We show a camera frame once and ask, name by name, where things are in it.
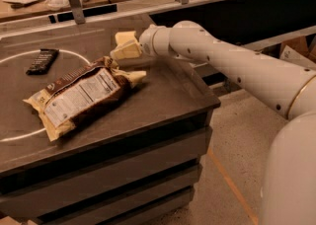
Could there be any grey slatted table base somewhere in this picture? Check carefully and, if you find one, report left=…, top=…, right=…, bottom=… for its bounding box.
left=0, top=112, right=211, bottom=225

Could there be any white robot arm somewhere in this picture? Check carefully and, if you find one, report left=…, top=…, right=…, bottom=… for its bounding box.
left=111, top=21, right=316, bottom=225

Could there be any yellow sponge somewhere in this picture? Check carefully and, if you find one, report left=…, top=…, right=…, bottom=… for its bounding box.
left=115, top=31, right=136, bottom=45

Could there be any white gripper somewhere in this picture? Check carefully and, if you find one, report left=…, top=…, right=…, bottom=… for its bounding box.
left=110, top=25, right=158, bottom=69

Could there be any brown and yellow snack bag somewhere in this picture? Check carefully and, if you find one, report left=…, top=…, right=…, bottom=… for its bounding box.
left=26, top=56, right=146, bottom=141

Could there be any white cardboard box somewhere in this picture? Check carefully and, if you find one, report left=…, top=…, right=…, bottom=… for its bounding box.
left=279, top=37, right=316, bottom=69

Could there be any grey metal post left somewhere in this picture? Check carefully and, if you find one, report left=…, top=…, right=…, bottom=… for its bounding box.
left=68, top=0, right=85, bottom=25

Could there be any black chocolate bar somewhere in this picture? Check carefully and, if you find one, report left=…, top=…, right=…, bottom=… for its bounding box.
left=26, top=48, right=59, bottom=75

